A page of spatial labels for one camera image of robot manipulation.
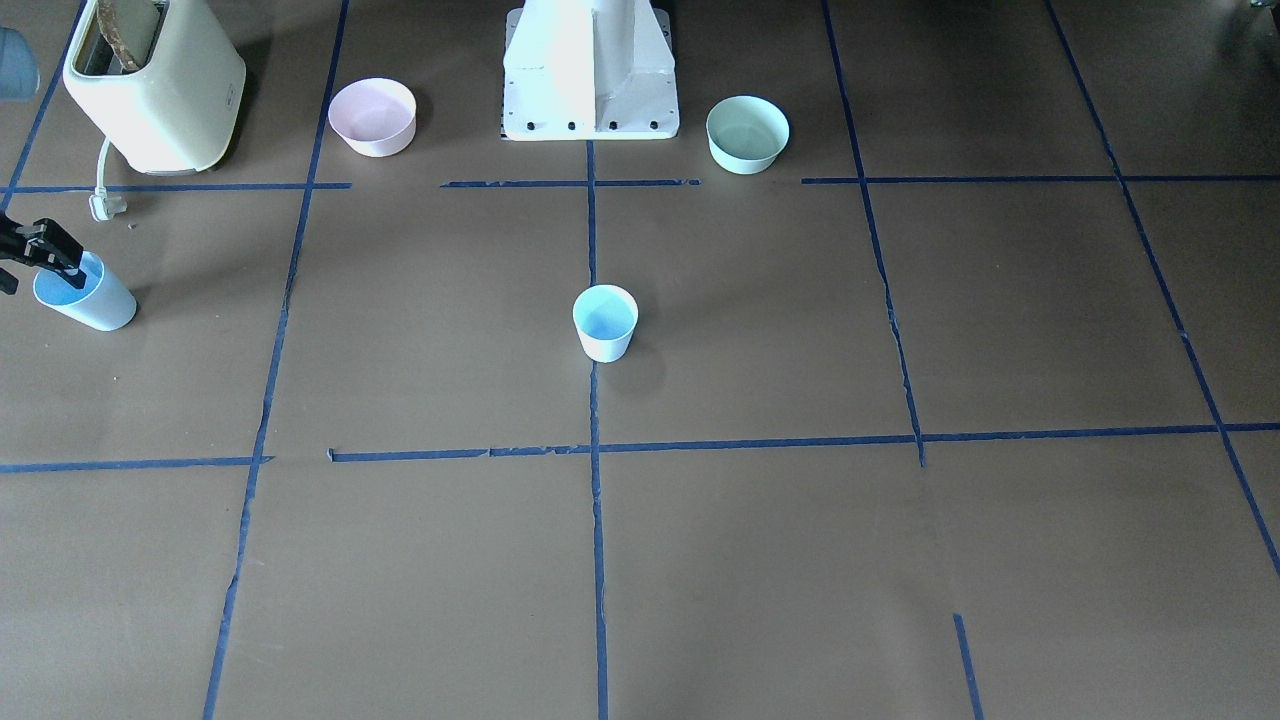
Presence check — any light blue cup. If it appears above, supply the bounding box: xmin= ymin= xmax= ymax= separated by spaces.
xmin=33 ymin=251 xmax=138 ymax=332

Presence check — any white power plug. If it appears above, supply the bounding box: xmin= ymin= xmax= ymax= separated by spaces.
xmin=90 ymin=138 xmax=128 ymax=223

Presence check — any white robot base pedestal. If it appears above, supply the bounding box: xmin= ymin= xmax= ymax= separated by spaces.
xmin=500 ymin=1 xmax=681 ymax=142

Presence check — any blue grey arm joint cap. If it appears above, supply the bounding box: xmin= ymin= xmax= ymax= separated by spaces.
xmin=1 ymin=26 xmax=41 ymax=102

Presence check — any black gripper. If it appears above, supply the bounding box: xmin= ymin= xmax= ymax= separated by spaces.
xmin=1 ymin=215 xmax=87 ymax=291

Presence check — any mint green bowl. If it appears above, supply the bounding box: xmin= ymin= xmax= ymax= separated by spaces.
xmin=705 ymin=95 xmax=791 ymax=176

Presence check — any light blue cup opposite side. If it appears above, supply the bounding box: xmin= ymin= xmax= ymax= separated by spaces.
xmin=572 ymin=284 xmax=639 ymax=363

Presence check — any pink bowl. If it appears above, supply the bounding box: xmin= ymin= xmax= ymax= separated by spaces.
xmin=326 ymin=77 xmax=419 ymax=158

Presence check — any cream toaster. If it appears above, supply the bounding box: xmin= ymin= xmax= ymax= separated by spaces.
xmin=61 ymin=1 xmax=247 ymax=176

